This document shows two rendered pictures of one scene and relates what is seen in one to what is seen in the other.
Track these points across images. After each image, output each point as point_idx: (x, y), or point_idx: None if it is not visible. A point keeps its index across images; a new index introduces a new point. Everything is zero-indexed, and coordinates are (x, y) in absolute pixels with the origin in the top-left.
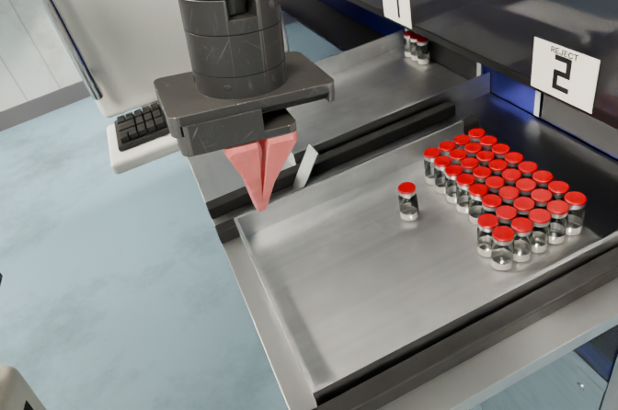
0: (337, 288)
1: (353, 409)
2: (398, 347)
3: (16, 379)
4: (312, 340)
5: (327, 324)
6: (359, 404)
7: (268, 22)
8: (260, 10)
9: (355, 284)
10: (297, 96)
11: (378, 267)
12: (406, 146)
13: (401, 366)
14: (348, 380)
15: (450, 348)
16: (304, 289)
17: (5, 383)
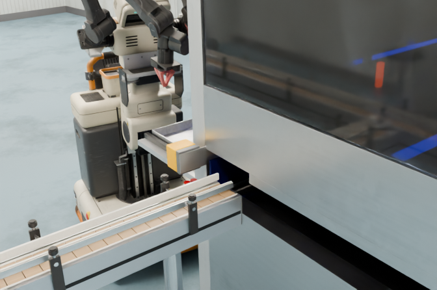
0: (188, 136)
1: (150, 137)
2: (163, 136)
3: (172, 118)
4: (172, 134)
5: (176, 136)
6: (151, 137)
7: (161, 52)
8: (160, 50)
9: (190, 138)
10: (160, 65)
11: None
12: None
13: (161, 140)
14: (156, 134)
15: (166, 145)
16: (188, 132)
17: (170, 116)
